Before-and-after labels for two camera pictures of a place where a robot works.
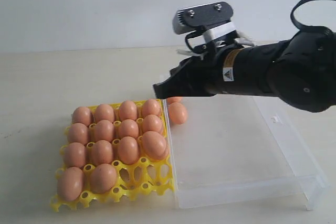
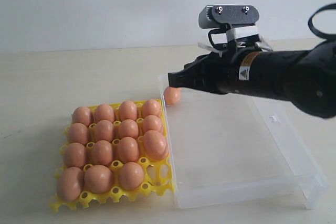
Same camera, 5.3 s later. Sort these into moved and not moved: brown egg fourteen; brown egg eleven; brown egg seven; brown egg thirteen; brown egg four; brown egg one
Moved: brown egg fourteen; brown egg thirteen
Not moved: brown egg eleven; brown egg four; brown egg seven; brown egg one
